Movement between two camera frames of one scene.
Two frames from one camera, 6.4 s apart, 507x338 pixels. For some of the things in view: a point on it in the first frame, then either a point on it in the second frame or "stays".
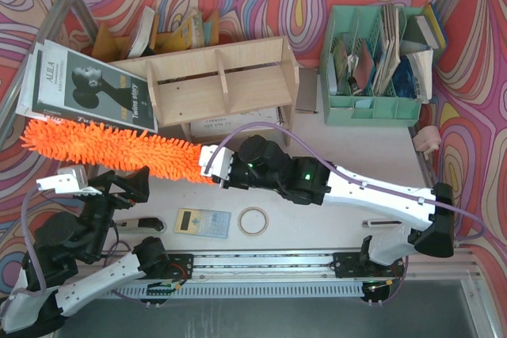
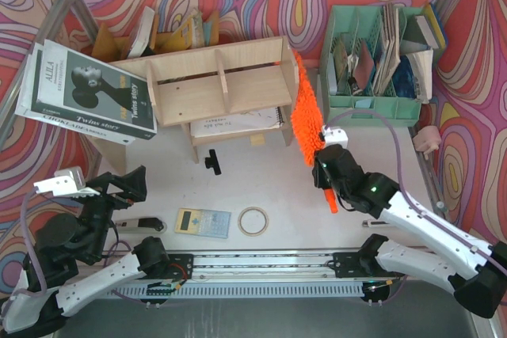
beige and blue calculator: x=202 y=222 stays
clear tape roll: x=246 y=233 stays
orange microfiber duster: x=117 y=149 to x=306 y=123
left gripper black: x=112 y=190 stays
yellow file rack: x=202 y=30 stays
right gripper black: x=228 y=179 to x=327 y=164
